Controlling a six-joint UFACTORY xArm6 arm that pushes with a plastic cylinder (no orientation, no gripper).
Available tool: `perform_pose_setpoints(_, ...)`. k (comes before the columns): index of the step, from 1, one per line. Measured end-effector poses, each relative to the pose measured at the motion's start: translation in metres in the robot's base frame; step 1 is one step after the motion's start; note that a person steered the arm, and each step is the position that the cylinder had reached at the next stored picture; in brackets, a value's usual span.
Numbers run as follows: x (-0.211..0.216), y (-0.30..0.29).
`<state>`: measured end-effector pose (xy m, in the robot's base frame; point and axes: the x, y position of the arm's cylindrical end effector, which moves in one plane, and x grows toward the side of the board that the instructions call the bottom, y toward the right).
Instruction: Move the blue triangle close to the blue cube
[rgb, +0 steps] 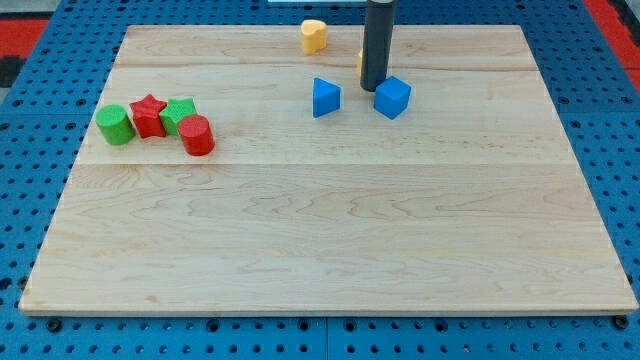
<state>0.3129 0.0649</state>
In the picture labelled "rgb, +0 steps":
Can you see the blue cube block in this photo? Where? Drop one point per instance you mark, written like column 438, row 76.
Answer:
column 392, row 97

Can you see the blue triangular prism block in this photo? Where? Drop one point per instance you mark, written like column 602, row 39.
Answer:
column 326, row 97

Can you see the light wooden board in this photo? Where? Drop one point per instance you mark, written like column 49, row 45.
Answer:
column 469, row 203

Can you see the red cylinder block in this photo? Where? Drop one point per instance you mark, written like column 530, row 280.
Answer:
column 196, row 134

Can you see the yellow block behind pusher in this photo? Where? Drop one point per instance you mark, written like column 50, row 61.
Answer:
column 359, row 63

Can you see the yellow heart block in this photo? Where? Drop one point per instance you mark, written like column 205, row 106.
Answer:
column 314, row 36

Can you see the green star block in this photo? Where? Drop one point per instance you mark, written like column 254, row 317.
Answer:
column 175, row 111

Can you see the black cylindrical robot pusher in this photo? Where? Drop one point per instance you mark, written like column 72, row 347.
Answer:
column 377, row 39

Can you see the red star block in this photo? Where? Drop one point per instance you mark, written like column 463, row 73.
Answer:
column 146, row 116

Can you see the green cylinder block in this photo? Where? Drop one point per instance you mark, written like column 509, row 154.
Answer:
column 114, row 124

